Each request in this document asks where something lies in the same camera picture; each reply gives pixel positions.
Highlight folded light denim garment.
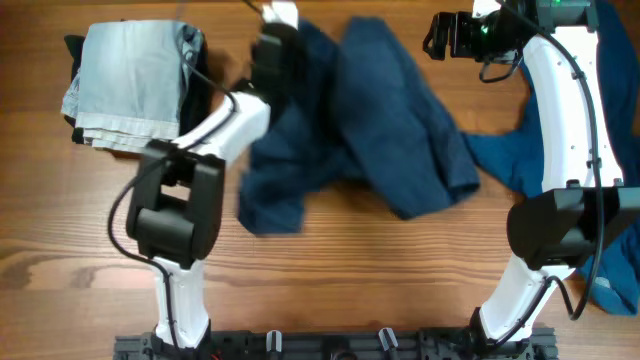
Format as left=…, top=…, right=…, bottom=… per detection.
left=76, top=20, right=210, bottom=153

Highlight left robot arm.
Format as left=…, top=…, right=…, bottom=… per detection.
left=126, top=22, right=305, bottom=359

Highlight folded black garment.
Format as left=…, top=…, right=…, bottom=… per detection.
left=61, top=35, right=212, bottom=144

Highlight dark navy shorts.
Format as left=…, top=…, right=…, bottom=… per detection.
left=237, top=17, right=480, bottom=236

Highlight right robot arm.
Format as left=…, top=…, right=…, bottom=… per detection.
left=423, top=1, right=639, bottom=355

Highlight crumpled teal blue garment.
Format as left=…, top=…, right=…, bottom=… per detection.
left=464, top=1, right=639, bottom=316

